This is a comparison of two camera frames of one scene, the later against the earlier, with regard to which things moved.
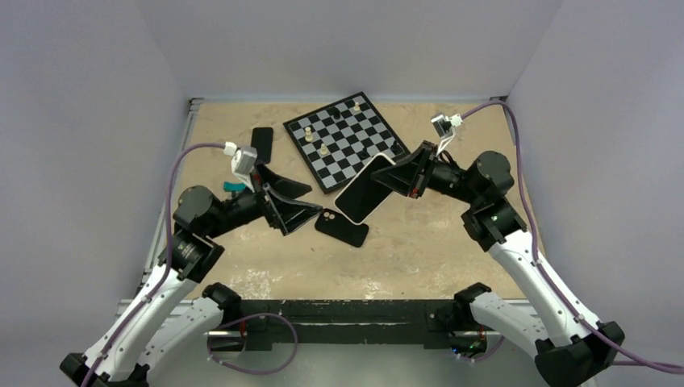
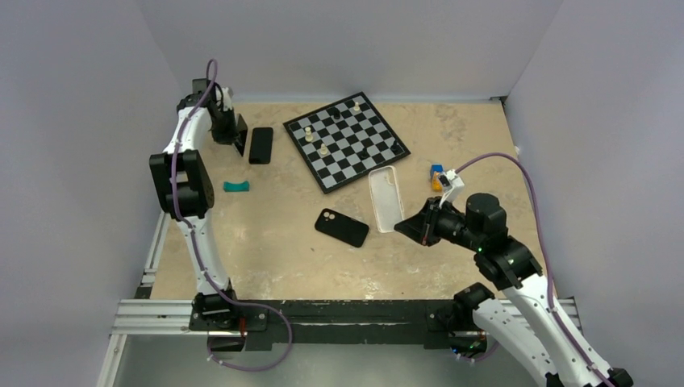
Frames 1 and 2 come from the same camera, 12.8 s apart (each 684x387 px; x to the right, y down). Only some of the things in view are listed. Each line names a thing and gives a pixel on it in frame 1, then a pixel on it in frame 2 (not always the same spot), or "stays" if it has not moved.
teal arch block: (229, 186) stays
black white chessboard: (339, 139) stays
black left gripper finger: (292, 214) -> (241, 133)
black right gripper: (408, 176) -> (422, 226)
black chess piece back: (335, 112) stays
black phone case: (339, 226) stays
